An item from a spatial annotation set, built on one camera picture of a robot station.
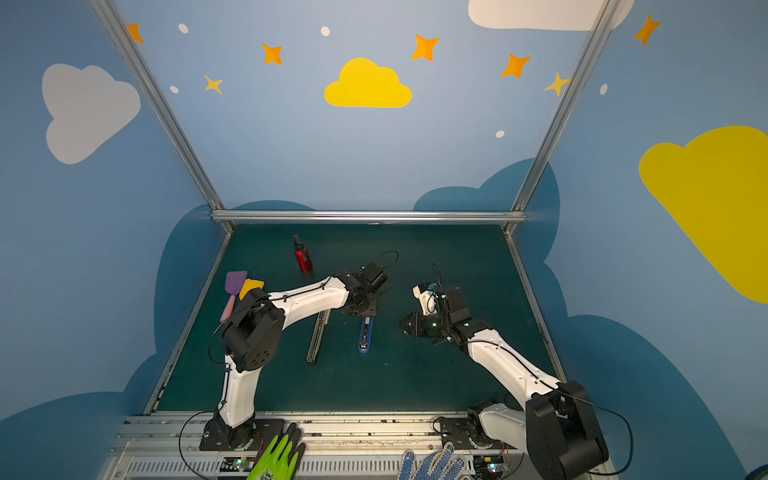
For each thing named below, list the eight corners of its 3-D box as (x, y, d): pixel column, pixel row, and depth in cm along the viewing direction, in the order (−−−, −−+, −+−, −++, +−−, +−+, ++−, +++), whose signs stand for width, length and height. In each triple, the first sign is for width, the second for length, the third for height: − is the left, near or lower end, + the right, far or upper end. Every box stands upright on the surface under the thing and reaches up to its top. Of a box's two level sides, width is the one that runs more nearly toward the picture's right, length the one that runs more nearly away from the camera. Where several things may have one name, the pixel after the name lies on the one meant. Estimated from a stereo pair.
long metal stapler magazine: (304, 361, 88) (302, 358, 86) (322, 311, 99) (321, 308, 97) (314, 363, 88) (313, 360, 86) (331, 313, 98) (330, 309, 97)
